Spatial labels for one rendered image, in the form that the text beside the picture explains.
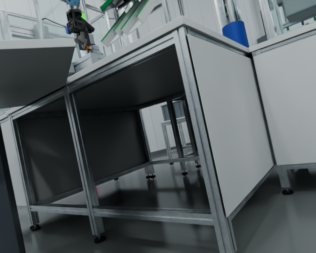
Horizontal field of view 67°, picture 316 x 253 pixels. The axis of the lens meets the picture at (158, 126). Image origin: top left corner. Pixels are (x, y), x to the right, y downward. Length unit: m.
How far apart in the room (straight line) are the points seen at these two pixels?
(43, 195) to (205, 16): 6.02
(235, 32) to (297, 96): 0.66
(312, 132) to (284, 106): 0.19
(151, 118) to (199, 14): 3.11
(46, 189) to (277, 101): 1.70
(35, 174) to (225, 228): 1.50
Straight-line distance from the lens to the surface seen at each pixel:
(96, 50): 1.57
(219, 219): 0.89
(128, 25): 1.30
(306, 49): 1.48
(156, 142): 5.36
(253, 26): 8.07
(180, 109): 3.32
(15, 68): 1.04
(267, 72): 1.50
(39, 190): 2.05
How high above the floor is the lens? 0.50
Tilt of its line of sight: 1 degrees up
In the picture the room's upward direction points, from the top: 12 degrees counter-clockwise
